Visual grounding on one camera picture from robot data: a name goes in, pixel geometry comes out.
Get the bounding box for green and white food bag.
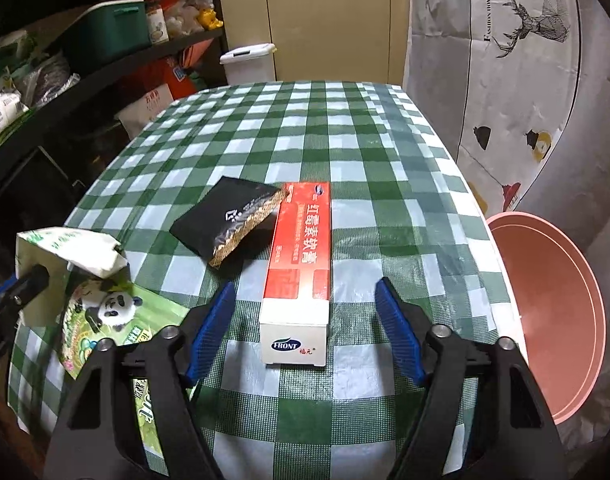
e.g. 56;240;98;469
0;30;32;152

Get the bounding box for green storage box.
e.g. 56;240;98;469
60;0;152;64

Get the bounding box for green panda print packet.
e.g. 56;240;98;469
57;280;186;382

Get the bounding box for yellow toy figure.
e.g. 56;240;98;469
197;7;222;31

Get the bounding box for white lidded bin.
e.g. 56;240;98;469
219;43;278;86

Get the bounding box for pink plastic basin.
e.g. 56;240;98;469
485;212;606;424

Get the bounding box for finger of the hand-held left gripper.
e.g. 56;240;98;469
0;265;52;312

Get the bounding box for white bag with red print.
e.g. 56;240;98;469
116;82;174;139

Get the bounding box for beige cabinet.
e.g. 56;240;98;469
215;0;412;87

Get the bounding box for glass jar with label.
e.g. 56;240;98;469
146;2;170;44

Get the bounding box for black packet with gold pattern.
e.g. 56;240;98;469
169;176;284;271

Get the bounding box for green printed packet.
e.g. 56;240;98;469
129;374;166;462

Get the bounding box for dark plastic bag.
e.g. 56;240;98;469
27;52;82;109

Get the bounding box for printed white cloth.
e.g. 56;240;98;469
404;0;610;222

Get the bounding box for clear bags of food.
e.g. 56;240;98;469
165;0;212;39

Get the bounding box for green checked tablecloth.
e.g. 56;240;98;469
7;80;524;480

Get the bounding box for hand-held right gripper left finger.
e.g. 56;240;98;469
44;281;236;480

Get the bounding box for red and white carton box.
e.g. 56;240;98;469
258;182;334;367

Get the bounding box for black shelf rack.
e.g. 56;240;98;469
0;0;230;241

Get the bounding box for white and green paper bag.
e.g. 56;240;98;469
15;227;129;332

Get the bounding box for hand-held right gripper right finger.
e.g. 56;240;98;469
375;276;568;480

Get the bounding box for orange bag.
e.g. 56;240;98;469
130;54;198;107

